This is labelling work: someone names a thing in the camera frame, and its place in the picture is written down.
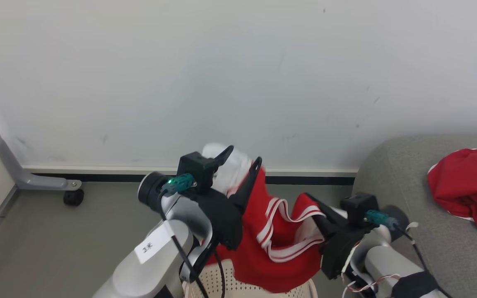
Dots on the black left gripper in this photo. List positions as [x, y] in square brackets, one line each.
[226, 223]

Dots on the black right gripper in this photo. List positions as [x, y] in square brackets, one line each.
[340, 248]

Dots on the red white-striped garment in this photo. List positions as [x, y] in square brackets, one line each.
[288, 265]

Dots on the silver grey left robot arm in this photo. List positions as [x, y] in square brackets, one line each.
[189, 217]

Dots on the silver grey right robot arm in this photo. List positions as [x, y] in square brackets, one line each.
[383, 260]

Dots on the grey fabric sofa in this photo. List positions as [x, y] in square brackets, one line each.
[412, 182]

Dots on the white paper label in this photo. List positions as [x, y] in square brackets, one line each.
[152, 247]

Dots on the cream perforated laundry basket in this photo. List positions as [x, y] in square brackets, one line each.
[209, 283]

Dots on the white and black baseboard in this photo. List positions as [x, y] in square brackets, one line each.
[97, 170]

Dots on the black caster wheel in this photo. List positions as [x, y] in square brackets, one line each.
[73, 198]

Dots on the grey metal stand leg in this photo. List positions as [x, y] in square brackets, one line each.
[31, 180]

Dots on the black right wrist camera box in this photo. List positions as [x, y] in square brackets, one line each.
[358, 207]

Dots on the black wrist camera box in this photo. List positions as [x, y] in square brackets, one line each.
[358, 207]
[197, 169]

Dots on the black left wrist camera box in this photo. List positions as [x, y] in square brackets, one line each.
[197, 169]

